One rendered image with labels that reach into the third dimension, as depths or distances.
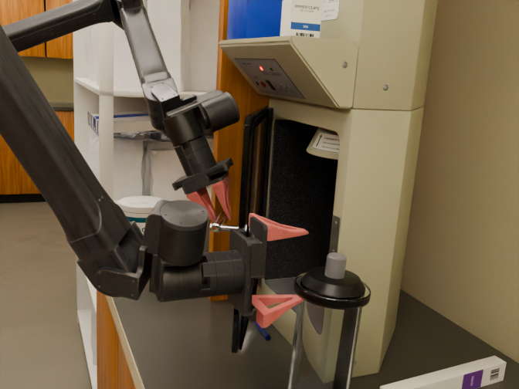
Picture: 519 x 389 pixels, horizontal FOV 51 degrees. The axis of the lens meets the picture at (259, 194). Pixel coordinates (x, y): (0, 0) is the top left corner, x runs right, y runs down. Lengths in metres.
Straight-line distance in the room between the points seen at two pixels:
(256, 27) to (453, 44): 0.53
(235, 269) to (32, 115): 0.30
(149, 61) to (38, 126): 0.48
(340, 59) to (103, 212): 0.41
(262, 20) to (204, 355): 0.61
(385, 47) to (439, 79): 0.50
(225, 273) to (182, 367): 0.36
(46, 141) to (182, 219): 0.17
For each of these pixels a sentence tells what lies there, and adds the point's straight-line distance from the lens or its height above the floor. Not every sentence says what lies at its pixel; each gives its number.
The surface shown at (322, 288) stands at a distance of 0.75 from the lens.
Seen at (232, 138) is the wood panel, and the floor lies 1.31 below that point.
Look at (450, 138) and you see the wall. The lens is 1.32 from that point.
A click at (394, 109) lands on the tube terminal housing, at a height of 1.41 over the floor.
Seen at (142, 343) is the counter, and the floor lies 0.94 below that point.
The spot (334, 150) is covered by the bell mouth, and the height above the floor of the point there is 1.33.
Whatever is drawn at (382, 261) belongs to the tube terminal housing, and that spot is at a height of 1.16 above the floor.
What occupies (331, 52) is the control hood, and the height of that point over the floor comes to 1.49.
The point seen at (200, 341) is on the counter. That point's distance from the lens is 1.09.
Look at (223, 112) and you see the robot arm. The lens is 0.94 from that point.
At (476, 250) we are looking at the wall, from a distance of 1.28.
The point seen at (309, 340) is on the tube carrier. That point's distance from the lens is 0.78.
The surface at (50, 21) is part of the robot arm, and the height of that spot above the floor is 1.53.
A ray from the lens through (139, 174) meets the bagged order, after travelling 2.16.
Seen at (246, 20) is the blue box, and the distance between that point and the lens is 0.98.
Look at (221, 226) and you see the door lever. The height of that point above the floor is 1.20.
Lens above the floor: 1.46
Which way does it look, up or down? 13 degrees down
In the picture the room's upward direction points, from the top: 4 degrees clockwise
